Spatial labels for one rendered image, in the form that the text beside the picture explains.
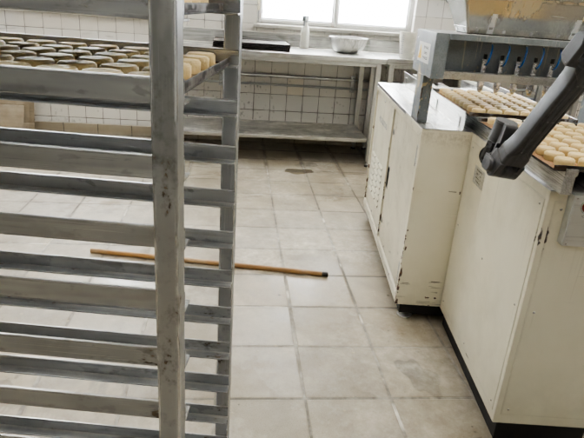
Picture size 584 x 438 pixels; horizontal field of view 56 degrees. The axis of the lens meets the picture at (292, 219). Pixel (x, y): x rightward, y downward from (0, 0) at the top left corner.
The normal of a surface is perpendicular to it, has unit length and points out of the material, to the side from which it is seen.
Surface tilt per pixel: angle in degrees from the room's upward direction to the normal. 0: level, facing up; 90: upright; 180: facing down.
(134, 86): 90
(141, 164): 90
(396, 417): 0
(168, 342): 90
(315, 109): 90
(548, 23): 115
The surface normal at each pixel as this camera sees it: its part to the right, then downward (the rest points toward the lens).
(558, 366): -0.01, 0.37
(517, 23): -0.04, 0.73
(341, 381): 0.07, -0.93
